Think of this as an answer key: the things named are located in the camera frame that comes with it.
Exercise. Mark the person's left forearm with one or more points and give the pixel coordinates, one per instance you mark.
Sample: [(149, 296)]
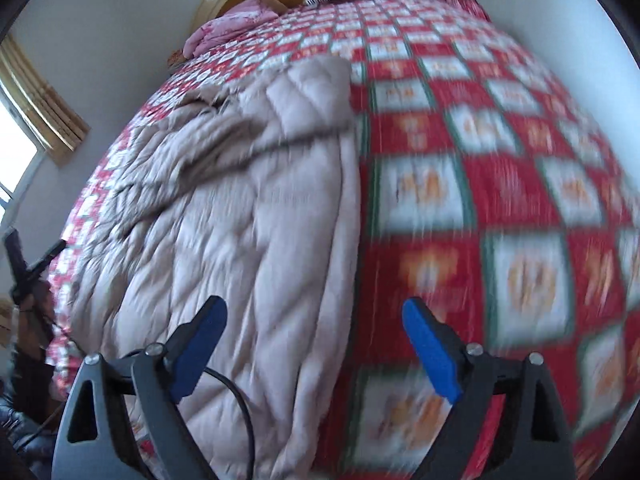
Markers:
[(32, 360)]

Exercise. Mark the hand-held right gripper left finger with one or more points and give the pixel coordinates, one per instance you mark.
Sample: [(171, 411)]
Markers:
[(197, 355)]

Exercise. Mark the yellow curtain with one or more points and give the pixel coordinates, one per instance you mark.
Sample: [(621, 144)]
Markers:
[(40, 105)]

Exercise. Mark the beige quilted down jacket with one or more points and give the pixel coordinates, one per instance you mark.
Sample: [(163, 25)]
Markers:
[(240, 210)]

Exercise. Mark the orange patterned cloth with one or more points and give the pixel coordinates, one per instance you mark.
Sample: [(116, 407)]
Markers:
[(176, 57)]

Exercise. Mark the red checkered printed bed quilt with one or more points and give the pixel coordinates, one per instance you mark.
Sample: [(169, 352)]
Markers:
[(500, 185)]

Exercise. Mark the pink crumpled blanket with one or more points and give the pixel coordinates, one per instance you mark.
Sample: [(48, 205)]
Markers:
[(230, 27)]

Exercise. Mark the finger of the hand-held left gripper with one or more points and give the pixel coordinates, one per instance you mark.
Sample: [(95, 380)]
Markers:
[(14, 255), (47, 256)]

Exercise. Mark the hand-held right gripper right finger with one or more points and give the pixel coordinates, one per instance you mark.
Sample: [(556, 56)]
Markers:
[(430, 355)]

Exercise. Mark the white-framed window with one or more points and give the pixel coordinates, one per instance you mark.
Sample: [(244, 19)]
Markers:
[(15, 160)]

